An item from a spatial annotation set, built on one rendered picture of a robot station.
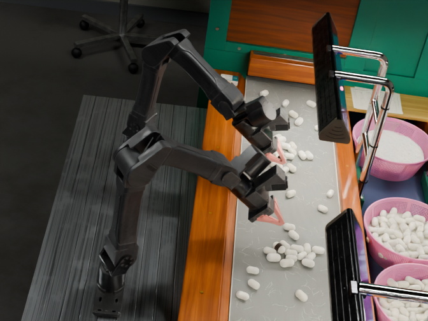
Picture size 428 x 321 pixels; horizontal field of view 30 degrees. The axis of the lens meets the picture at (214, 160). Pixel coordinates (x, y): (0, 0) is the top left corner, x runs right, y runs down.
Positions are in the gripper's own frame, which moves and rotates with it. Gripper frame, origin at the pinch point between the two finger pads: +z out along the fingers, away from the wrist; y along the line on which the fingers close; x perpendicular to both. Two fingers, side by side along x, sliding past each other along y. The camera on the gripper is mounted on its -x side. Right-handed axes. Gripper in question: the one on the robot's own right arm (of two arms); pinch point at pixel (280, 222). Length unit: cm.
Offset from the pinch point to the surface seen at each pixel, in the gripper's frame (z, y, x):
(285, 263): 5.7, -9.1, 3.1
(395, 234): 31.0, 11.2, -15.9
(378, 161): 29, 44, -16
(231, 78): -10, 77, 13
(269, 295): 3.8, -19.6, 6.8
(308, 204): 12.3, 19.0, -0.2
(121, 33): -10, 228, 104
